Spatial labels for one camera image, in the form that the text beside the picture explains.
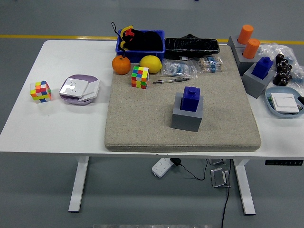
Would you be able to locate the large clear bag of resistors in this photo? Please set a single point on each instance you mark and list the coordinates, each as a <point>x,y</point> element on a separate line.
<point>178,69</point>

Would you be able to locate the orange fruit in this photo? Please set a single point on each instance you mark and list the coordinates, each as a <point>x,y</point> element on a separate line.
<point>121,65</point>

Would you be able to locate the light blue plate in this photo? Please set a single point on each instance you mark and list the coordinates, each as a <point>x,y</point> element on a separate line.
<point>282,90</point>

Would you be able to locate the small clear bag of resistors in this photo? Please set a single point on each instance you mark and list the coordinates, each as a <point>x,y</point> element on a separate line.
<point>210,64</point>

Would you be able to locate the white wall socket panel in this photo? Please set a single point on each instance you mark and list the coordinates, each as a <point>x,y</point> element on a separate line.
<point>72,87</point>

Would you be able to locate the four-by-four colourful magic cube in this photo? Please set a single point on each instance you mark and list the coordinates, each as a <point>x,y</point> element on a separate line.
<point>140,77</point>

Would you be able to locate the black capacitor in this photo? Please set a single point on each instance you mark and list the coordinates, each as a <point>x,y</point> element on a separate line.
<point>284,82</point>
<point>287,76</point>
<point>288,67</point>
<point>281,65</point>
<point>280,74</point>
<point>280,57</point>
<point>276,81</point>

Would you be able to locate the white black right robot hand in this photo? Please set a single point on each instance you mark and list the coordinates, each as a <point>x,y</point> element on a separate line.
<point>301,99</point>

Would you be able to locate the white power strip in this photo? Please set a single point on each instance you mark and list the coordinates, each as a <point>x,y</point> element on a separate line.
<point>162,167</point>

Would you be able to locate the black wrapped tray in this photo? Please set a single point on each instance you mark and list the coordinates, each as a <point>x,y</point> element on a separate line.
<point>192,47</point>

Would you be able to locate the white table leg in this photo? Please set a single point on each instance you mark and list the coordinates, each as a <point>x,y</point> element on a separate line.
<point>78,185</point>
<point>245,190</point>

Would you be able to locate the blue square seal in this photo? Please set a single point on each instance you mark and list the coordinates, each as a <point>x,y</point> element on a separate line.
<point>262,69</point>
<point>189,98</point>

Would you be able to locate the white wall switch panel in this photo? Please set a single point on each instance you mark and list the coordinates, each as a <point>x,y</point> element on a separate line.
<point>91,90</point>
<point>285,102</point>

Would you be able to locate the black table control panel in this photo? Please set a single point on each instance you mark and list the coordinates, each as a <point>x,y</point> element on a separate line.
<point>283,163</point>

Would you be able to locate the blue plastic bin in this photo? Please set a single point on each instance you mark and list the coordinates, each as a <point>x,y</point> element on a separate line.
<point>142,55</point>

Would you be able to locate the small metal bracket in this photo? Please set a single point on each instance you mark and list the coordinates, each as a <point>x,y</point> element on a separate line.
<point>216,162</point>

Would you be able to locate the orange cylinder seal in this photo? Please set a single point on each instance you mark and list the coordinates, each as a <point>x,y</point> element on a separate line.
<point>245,34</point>
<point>251,48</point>

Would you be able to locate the yellow lemon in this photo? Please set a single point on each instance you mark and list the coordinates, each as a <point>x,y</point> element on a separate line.
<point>150,64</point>

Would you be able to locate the crumpled clear plastic bag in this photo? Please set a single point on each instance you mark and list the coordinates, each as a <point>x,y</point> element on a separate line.
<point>273,50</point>

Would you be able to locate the grey square seal holder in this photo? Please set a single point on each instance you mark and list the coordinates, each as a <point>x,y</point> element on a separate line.
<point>186,121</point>
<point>255,86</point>

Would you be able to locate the large metal bracket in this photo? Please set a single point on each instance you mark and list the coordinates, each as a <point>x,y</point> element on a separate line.
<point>219,177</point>

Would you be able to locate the dark ballpoint pen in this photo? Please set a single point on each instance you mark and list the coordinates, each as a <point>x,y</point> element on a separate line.
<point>171,81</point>

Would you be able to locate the three-by-three colourful magic cube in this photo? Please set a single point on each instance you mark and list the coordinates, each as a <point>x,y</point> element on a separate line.
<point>40,92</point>

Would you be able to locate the purple plate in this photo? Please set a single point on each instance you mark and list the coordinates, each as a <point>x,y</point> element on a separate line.
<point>71,101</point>

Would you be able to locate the grey-brown mat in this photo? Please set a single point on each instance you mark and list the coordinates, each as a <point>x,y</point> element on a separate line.
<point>142,118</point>

